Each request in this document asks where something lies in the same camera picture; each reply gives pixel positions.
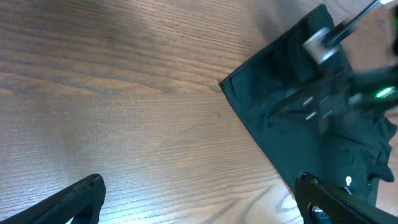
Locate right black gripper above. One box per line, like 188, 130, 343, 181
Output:
273, 65, 397, 132

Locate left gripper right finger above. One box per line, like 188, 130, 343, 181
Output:
294, 172, 397, 224

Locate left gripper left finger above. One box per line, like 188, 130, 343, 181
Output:
1, 174, 106, 224

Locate black polo shirt with logo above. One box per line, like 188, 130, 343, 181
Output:
220, 4, 397, 205

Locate right black cable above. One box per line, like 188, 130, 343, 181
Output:
323, 0, 383, 47

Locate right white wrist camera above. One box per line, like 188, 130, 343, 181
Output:
303, 27, 338, 64

